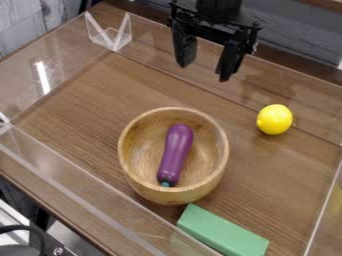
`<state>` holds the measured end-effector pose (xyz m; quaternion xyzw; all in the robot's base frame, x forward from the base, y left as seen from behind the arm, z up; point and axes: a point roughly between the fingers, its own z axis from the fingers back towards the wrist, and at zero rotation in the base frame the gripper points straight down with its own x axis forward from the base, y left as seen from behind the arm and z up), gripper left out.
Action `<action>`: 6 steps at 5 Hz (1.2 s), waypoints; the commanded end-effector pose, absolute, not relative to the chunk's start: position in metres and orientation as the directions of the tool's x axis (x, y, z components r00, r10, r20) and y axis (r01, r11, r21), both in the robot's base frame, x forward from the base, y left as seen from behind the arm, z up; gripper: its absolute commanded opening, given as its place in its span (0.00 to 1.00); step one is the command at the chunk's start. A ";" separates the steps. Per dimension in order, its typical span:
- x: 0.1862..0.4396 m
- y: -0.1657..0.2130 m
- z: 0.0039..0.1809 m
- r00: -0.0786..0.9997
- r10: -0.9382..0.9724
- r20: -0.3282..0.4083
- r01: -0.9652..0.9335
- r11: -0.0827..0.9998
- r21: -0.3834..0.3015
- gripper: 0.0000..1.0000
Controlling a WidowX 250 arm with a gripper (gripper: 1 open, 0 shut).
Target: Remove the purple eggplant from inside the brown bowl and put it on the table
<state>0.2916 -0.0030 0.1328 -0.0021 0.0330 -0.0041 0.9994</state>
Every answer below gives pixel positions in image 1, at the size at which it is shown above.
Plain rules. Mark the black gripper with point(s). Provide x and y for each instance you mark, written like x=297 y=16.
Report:
x=218 y=21

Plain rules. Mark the purple toy eggplant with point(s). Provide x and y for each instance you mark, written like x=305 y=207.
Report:
x=176 y=147

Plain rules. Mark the brown wooden bowl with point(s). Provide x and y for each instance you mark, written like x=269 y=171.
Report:
x=140 y=147

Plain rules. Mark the yellow lemon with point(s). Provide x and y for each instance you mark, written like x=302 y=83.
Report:
x=274 y=119

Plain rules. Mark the green rectangular block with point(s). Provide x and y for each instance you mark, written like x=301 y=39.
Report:
x=220 y=234

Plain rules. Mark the clear acrylic corner bracket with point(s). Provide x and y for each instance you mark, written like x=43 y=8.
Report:
x=110 y=38

